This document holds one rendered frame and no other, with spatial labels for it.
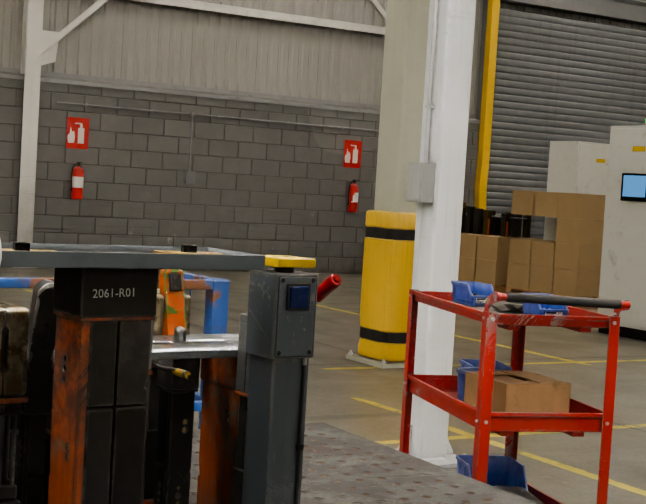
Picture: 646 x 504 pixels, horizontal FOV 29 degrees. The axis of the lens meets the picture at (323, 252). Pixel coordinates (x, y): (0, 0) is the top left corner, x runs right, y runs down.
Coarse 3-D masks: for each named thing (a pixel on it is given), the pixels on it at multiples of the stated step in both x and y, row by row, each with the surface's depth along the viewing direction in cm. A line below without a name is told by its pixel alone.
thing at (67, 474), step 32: (64, 288) 149; (96, 288) 146; (128, 288) 148; (64, 320) 150; (96, 320) 146; (128, 320) 149; (64, 352) 149; (96, 352) 147; (128, 352) 150; (64, 384) 149; (96, 384) 147; (128, 384) 150; (64, 416) 149; (96, 416) 148; (128, 416) 150; (64, 448) 149; (96, 448) 148; (128, 448) 151; (64, 480) 149; (96, 480) 148; (128, 480) 151
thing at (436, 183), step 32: (448, 0) 568; (448, 32) 569; (448, 64) 570; (448, 96) 571; (448, 128) 573; (448, 160) 574; (416, 192) 573; (448, 192) 576; (416, 224) 585; (448, 224) 577; (416, 256) 585; (448, 256) 578; (416, 288) 584; (448, 288) 580; (448, 320) 581; (416, 352) 583; (448, 352) 582; (416, 416) 582; (448, 416) 586; (416, 448) 581; (448, 448) 596
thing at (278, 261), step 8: (272, 256) 165; (280, 256) 166; (288, 256) 167; (296, 256) 169; (272, 264) 163; (280, 264) 162; (288, 264) 163; (296, 264) 164; (304, 264) 165; (312, 264) 165; (288, 272) 165
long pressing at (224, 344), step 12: (156, 336) 201; (168, 336) 202; (192, 336) 204; (204, 336) 205; (216, 336) 206; (228, 336) 207; (156, 348) 185; (168, 348) 185; (180, 348) 186; (192, 348) 187; (204, 348) 189; (216, 348) 190; (228, 348) 191
